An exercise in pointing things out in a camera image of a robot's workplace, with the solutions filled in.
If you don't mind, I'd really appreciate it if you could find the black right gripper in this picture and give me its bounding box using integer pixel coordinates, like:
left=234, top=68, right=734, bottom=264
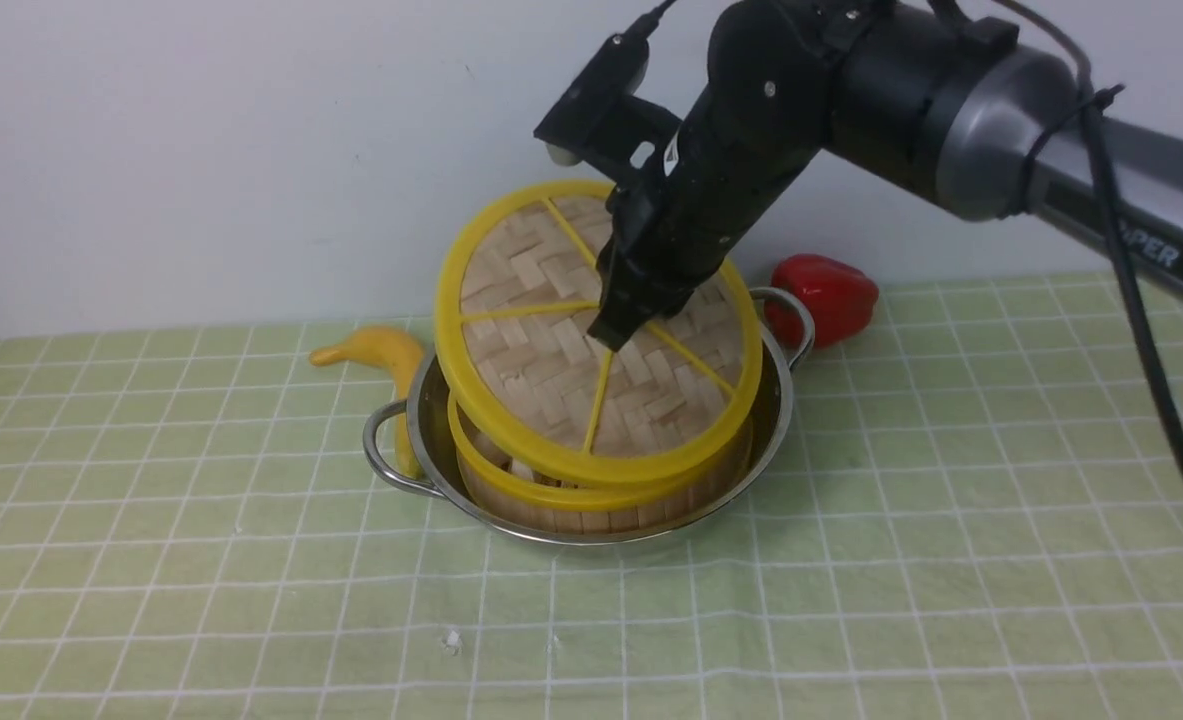
left=588, top=1, right=835, bottom=350

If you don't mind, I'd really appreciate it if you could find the yellow rimmed bamboo steamer lid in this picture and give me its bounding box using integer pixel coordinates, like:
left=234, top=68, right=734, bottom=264
left=435, top=179, right=764, bottom=497

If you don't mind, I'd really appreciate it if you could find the yellow rimmed bamboo steamer basket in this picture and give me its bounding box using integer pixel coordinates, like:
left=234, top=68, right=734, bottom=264
left=446, top=397, right=754, bottom=536

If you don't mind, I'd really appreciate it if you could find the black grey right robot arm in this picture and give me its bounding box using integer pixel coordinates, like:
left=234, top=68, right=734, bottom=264
left=588, top=1, right=1183, bottom=350

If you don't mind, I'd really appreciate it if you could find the stainless steel pot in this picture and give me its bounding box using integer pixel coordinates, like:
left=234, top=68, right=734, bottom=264
left=362, top=286, right=816, bottom=556

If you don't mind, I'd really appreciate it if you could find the red bell pepper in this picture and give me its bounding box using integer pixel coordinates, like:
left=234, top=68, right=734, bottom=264
left=770, top=254, right=880, bottom=350

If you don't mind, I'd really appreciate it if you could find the yellow banana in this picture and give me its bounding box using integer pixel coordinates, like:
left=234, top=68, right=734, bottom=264
left=309, top=325, right=428, bottom=481

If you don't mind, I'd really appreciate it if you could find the green checkered tablecloth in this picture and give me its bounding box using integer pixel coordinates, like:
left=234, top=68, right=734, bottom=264
left=0, top=275, right=1183, bottom=719

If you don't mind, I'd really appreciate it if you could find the small white paper scrap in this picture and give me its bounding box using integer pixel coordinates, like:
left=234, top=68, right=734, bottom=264
left=440, top=628, right=463, bottom=657

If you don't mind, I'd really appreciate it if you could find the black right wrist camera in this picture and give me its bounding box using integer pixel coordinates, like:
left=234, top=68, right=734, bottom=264
left=534, top=32, right=681, bottom=184

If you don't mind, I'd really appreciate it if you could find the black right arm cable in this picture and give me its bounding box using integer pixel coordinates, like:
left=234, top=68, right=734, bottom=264
left=991, top=0, right=1183, bottom=591

